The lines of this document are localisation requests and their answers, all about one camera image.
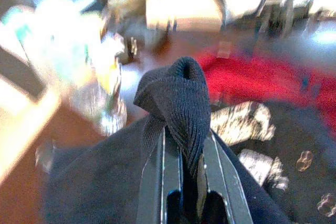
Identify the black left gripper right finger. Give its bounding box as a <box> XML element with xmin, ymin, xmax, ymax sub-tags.
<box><xmin>198</xmin><ymin>129</ymin><xmax>254</xmax><ymax>224</ymax></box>

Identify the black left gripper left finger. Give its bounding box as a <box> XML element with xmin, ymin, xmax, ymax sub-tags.
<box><xmin>136</xmin><ymin>126</ymin><xmax>184</xmax><ymax>224</ymax></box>

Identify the dark knit shirt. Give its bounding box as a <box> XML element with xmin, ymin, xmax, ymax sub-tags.
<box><xmin>39</xmin><ymin>56</ymin><xmax>336</xmax><ymax>224</ymax></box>

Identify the red t-shirt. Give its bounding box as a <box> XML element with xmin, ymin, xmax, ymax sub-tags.
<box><xmin>196</xmin><ymin>50</ymin><xmax>336</xmax><ymax>133</ymax></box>

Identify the clear bottle teal cap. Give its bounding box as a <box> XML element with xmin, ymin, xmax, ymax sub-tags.
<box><xmin>15</xmin><ymin>16</ymin><xmax>128</xmax><ymax>137</ymax></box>

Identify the cream shell chair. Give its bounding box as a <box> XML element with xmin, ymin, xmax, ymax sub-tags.
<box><xmin>145</xmin><ymin>0</ymin><xmax>225</xmax><ymax>32</ymax></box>

